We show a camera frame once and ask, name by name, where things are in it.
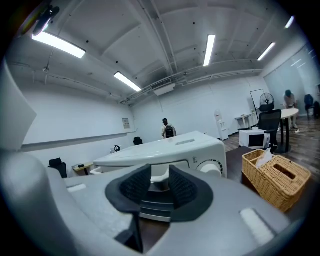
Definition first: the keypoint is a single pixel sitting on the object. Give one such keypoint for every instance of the white desk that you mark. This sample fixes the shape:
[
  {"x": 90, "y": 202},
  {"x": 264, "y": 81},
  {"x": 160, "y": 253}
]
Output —
[{"x": 246, "y": 117}]

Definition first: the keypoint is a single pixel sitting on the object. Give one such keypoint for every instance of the wall poster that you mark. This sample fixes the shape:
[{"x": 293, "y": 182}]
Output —
[{"x": 126, "y": 123}]

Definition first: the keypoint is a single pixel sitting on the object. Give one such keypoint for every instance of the white toaster oven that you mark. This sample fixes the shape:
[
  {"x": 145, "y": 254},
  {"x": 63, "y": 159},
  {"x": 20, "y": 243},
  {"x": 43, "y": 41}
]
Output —
[{"x": 162, "y": 150}]

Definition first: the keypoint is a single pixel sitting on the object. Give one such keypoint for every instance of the wooden standing desk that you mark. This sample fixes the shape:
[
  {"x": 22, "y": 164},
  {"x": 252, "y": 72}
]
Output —
[{"x": 88, "y": 164}]

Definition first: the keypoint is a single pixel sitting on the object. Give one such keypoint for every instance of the black head-worn camera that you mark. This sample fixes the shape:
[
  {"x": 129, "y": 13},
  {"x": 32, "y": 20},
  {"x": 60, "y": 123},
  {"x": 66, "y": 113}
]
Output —
[{"x": 43, "y": 21}]

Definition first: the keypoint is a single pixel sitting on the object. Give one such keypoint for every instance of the white tissue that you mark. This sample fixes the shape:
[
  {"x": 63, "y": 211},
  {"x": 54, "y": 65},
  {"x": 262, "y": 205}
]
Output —
[{"x": 265, "y": 157}]

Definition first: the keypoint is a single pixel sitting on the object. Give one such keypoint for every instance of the white ceiling light bar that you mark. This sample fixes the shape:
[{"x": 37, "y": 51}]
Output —
[
  {"x": 209, "y": 50},
  {"x": 266, "y": 51},
  {"x": 58, "y": 45},
  {"x": 289, "y": 22},
  {"x": 127, "y": 81}
]

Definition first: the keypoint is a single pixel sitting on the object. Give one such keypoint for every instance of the white water dispenser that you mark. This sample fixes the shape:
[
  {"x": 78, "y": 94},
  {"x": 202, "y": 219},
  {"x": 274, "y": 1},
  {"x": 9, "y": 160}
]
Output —
[{"x": 222, "y": 127}]

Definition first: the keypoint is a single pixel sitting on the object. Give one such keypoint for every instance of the wicker tissue box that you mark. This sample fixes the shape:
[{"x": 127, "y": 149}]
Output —
[{"x": 282, "y": 185}]

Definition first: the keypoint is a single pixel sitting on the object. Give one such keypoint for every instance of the black standing fan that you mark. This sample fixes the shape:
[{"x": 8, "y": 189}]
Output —
[{"x": 267, "y": 99}]

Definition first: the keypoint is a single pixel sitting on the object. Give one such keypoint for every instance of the black loop headrest office chair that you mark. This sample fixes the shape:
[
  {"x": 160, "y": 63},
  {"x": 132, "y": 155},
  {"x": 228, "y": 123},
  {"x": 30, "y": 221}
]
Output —
[{"x": 115, "y": 148}]

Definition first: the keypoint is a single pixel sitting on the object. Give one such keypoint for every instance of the white ceiling air conditioner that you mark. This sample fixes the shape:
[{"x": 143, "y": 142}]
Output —
[{"x": 163, "y": 87}]

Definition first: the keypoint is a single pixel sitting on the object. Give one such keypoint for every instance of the white round table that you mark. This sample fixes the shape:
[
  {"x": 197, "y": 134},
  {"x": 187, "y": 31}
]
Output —
[{"x": 290, "y": 112}]

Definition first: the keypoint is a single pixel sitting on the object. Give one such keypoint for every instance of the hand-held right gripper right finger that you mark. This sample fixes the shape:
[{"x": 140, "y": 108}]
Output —
[{"x": 225, "y": 212}]

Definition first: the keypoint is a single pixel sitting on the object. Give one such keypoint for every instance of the white microwave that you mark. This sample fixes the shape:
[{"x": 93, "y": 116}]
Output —
[{"x": 246, "y": 140}]

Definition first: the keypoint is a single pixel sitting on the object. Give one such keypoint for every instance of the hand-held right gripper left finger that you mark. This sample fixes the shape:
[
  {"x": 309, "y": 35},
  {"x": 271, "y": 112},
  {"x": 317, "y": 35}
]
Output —
[{"x": 100, "y": 200}]

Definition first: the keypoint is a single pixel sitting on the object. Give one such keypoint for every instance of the black backpack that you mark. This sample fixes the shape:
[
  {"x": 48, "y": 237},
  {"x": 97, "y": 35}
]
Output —
[{"x": 170, "y": 131}]

